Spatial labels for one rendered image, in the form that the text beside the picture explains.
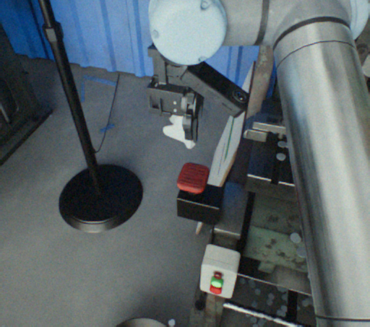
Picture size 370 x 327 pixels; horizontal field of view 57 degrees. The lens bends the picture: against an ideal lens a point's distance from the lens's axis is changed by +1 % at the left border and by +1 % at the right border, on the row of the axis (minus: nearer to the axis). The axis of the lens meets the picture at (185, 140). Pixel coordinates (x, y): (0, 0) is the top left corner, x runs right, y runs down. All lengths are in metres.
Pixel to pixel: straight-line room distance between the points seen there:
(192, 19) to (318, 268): 0.23
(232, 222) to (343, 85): 0.53
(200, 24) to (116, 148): 1.56
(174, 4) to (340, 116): 0.17
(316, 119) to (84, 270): 1.29
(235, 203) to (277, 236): 0.12
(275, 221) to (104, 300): 0.82
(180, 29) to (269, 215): 0.56
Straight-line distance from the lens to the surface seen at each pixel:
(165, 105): 0.55
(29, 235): 1.64
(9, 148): 2.01
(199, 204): 0.73
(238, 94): 0.53
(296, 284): 1.12
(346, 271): 0.27
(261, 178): 0.79
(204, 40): 0.34
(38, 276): 1.53
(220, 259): 0.76
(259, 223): 0.79
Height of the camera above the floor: 1.30
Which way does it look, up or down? 44 degrees down
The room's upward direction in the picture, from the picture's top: straight up
